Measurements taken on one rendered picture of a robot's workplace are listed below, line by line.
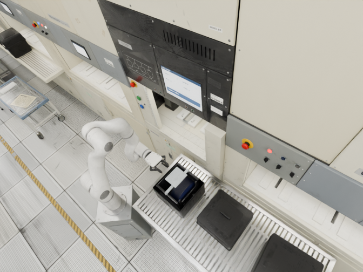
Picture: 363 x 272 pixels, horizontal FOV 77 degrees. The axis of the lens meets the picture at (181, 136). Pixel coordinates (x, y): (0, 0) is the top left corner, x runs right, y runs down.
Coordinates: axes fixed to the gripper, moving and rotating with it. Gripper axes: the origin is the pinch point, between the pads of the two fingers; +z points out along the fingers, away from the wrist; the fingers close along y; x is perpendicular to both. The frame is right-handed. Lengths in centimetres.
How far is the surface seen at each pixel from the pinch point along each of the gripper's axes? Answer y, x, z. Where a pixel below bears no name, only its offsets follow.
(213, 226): 5, -20, 48
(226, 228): 0, -20, 55
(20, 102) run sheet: 39, -61, -252
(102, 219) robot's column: 54, -31, -21
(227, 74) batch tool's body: -30, 76, 27
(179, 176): -1.3, 2.7, 14.1
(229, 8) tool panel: -29, 103, 26
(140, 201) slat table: 25.0, -30.2, -8.1
